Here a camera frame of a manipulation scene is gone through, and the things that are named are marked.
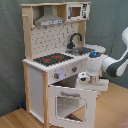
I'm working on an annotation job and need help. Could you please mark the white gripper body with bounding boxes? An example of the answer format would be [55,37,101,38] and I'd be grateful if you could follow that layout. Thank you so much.
[75,72,109,91]

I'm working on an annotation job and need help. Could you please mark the red stove knob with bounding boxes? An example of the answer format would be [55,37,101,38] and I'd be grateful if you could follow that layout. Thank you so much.
[71,66,78,73]
[54,73,60,79]

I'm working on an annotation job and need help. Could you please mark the toy oven door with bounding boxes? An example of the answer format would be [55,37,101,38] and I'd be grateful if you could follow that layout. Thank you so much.
[49,85,97,128]

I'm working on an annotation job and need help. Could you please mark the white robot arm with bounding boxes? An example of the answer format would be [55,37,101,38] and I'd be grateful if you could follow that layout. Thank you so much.
[76,27,128,91]

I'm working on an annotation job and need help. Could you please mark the wooden toy kitchen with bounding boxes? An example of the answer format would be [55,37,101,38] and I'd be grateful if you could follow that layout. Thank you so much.
[22,2,105,128]

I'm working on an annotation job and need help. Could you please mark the grey toy sink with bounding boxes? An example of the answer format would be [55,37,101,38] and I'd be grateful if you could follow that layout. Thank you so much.
[65,47,95,55]

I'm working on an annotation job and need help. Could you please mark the black stovetop red burners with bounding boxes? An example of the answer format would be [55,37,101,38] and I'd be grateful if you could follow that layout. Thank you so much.
[34,53,71,66]

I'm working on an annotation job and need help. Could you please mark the black toy faucet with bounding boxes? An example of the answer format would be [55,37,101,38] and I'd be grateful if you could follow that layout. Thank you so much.
[67,33,82,49]

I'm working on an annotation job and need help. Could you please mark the toy microwave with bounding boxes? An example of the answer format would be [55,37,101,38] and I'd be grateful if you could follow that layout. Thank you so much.
[67,3,90,21]

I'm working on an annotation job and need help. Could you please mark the grey range hood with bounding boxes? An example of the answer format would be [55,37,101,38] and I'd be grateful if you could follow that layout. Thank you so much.
[35,5,64,27]

